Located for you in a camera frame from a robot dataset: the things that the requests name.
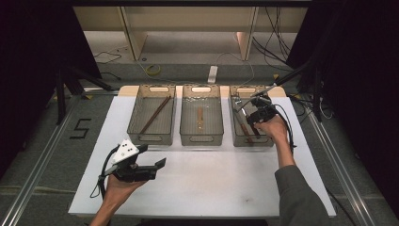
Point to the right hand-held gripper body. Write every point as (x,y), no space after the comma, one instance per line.
(262,109)

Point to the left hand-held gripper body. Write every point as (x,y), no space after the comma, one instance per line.
(131,171)

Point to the smoky clear plastic bin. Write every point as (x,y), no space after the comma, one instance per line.
(147,138)
(189,125)
(238,139)

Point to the brown wooden chopstick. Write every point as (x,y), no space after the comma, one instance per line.
(158,112)
(153,116)

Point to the beige plastic spoon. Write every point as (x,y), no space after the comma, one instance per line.
(200,118)

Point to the person's right hand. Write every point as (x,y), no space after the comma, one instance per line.
(274,130)

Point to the person's left hand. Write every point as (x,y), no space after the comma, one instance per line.
(117,191)

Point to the black stand with silver tip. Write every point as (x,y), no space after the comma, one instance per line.
(295,73)

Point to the white power strip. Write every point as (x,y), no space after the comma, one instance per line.
(212,74)

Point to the black metal stand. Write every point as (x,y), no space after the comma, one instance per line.
(60,94)

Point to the black curtain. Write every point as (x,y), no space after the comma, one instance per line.
(360,78)
(31,62)

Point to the beige wooden shelf unit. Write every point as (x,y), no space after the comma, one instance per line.
(188,19)

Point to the metal floor rail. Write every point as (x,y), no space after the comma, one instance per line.
(342,175)
(31,179)

